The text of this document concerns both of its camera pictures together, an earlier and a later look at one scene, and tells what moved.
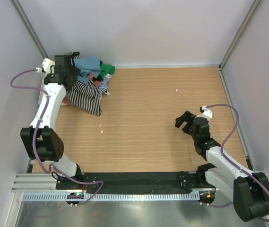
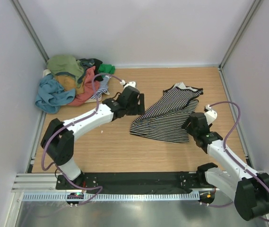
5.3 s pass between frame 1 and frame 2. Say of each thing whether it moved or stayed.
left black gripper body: moved
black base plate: stayed
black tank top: stayed
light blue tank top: moved
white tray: moved
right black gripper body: stayed
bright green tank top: stayed
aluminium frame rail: stayed
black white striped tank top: moved
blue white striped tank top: stayed
